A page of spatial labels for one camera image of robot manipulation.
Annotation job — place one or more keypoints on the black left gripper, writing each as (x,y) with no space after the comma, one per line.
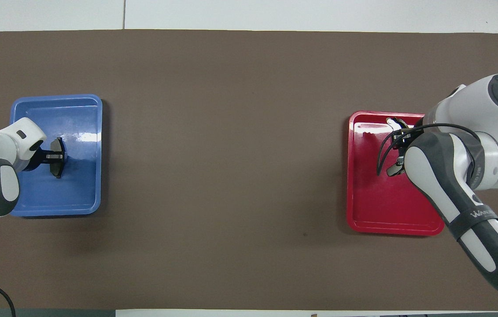
(37,158)

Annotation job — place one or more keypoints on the short dark brake pad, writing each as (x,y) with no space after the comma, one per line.
(58,143)

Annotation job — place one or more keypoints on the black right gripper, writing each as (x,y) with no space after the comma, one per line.
(403,141)

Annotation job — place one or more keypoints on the blue plastic tray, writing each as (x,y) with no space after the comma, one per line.
(77,189)

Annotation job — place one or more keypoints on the red plastic tray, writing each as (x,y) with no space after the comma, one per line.
(381,207)

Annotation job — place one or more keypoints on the brown table mat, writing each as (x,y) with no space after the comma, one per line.
(231,176)

